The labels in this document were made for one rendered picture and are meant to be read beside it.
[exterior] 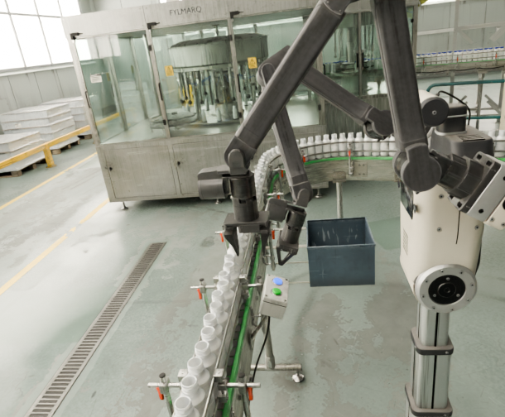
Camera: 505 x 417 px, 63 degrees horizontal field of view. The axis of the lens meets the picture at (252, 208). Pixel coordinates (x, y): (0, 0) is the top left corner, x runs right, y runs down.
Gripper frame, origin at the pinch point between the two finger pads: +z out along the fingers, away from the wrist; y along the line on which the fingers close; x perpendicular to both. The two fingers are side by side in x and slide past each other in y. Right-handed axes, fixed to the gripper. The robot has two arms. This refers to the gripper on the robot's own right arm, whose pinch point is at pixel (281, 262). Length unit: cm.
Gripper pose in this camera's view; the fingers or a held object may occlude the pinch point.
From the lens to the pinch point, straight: 137.1
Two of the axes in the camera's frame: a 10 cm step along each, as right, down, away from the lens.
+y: -1.2, 3.8, -9.2
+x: 9.6, 2.7, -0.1
